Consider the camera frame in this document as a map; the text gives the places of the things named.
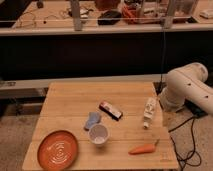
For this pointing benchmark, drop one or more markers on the left metal post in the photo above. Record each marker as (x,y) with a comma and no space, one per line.
(75,8)

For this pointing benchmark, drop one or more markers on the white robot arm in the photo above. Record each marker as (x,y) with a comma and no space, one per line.
(187,83)

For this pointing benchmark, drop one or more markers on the orange pepper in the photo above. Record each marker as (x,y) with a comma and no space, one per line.
(146,148)

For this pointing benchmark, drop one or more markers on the right metal post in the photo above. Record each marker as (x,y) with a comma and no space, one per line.
(168,19)

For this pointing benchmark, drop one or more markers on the orange plate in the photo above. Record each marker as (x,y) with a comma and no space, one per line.
(57,151)

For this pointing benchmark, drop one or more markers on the metal post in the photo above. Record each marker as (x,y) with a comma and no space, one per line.
(168,19)
(75,8)

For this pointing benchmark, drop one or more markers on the orange tool on bench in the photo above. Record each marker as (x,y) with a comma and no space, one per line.
(129,15)

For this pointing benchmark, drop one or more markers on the white paper cup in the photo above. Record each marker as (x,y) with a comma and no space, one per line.
(98,135)

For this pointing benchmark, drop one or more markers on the blue cloth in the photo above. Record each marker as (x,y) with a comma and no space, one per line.
(94,118)

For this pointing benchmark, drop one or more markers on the white tube bottle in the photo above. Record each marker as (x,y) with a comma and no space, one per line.
(149,112)

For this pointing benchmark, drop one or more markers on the black bag on bench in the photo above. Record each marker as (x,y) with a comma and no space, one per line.
(110,17)

